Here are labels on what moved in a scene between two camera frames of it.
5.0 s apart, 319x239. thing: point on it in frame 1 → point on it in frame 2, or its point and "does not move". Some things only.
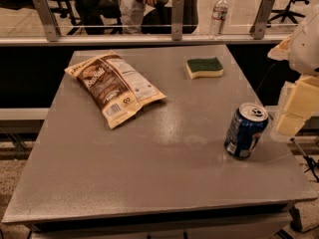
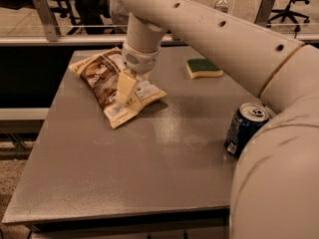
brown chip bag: x=118 y=91 does not move
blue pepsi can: x=245 y=130 does not move
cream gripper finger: x=302 y=104 → x=141 y=63
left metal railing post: x=47 y=16 does not move
